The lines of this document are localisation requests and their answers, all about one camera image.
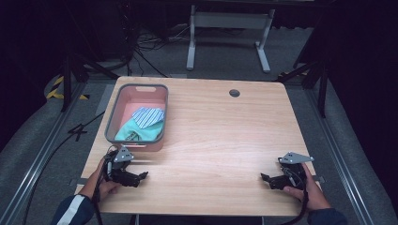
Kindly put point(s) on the white metal desk frame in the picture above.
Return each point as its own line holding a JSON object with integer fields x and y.
{"x": 230, "y": 22}

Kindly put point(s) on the person's right hand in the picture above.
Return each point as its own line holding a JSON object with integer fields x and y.
{"x": 313, "y": 195}

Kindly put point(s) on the aluminium floor rail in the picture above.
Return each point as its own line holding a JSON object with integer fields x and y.
{"x": 34, "y": 165}
{"x": 341, "y": 156}

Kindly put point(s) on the yellow black hazard tape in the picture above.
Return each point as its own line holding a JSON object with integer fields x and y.
{"x": 54, "y": 90}

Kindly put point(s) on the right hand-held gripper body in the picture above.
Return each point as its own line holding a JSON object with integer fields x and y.
{"x": 294, "y": 170}

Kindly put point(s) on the person's left hand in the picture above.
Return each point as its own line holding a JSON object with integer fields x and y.
{"x": 104, "y": 187}

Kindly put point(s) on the blue white striped cloth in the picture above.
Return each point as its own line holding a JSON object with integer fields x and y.
{"x": 148, "y": 117}

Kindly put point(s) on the black metal stand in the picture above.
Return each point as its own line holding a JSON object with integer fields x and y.
{"x": 313, "y": 75}
{"x": 75, "y": 68}

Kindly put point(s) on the teal cloth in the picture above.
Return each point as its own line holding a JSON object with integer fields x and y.
{"x": 137, "y": 132}

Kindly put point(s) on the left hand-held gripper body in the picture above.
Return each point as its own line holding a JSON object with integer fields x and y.
{"x": 120, "y": 164}

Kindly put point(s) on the pink basket with grey rim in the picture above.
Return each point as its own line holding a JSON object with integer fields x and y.
{"x": 142, "y": 97}

